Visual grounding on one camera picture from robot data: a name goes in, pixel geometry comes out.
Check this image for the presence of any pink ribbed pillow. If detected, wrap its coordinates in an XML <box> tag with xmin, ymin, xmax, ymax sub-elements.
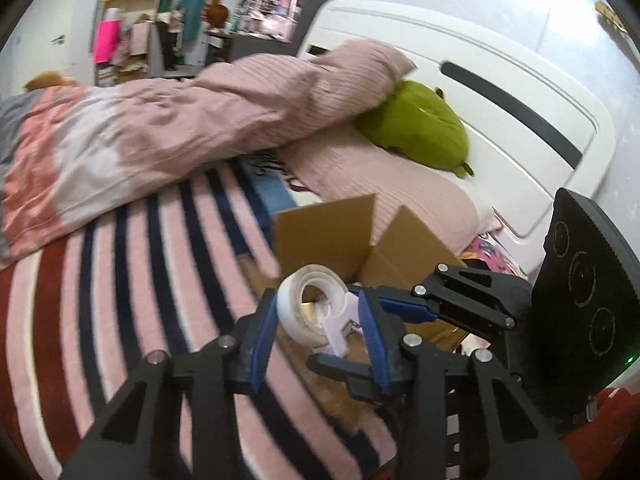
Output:
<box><xmin>277</xmin><ymin>124</ymin><xmax>501</xmax><ymax>255</ymax></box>

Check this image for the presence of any white door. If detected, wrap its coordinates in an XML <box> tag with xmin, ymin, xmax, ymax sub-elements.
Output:
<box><xmin>1</xmin><ymin>0</ymin><xmax>73</xmax><ymax>98</ymax></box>

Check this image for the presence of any striped plush bed blanket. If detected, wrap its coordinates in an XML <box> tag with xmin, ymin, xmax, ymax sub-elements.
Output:
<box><xmin>1</xmin><ymin>159</ymin><xmax>301</xmax><ymax>479</ymax></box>

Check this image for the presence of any magenta gift bag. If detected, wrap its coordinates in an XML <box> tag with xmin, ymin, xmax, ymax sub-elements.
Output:
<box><xmin>92</xmin><ymin>20</ymin><xmax>120</xmax><ymax>64</ymax></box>

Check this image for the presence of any white bed headboard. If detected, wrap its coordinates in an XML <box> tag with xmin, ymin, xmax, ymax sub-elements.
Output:
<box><xmin>297</xmin><ymin>0</ymin><xmax>617</xmax><ymax>274</ymax></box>

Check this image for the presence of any pink grey patchwork duvet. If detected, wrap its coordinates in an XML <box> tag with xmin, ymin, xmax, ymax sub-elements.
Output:
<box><xmin>1</xmin><ymin>40</ymin><xmax>413</xmax><ymax>264</ymax></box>

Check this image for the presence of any brown cardboard box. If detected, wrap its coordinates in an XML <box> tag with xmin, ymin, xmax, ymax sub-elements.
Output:
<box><xmin>239</xmin><ymin>195</ymin><xmax>467</xmax><ymax>436</ymax></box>

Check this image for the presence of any black desk chair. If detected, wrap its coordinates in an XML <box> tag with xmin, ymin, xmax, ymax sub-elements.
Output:
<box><xmin>155</xmin><ymin>21</ymin><xmax>200</xmax><ymax>79</ymax></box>

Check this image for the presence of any brown plush bear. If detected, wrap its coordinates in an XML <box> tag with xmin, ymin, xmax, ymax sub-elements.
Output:
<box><xmin>23</xmin><ymin>70</ymin><xmax>78</xmax><ymax>92</ymax></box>

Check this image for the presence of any green plush toy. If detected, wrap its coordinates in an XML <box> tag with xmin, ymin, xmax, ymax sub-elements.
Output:
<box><xmin>354</xmin><ymin>80</ymin><xmax>474</xmax><ymax>179</ymax></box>

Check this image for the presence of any dark wall bookshelf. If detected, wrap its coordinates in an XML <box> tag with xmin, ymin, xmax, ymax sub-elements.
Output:
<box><xmin>204</xmin><ymin>0</ymin><xmax>330</xmax><ymax>65</ymax></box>

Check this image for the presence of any yellow white shelf unit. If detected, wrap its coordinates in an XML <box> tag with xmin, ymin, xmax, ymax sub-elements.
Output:
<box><xmin>93</xmin><ymin>0</ymin><xmax>160</xmax><ymax>88</ymax></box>

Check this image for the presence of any white tape dispenser roll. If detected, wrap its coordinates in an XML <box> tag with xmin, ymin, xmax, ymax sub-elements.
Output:
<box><xmin>277</xmin><ymin>264</ymin><xmax>360</xmax><ymax>358</ymax></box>

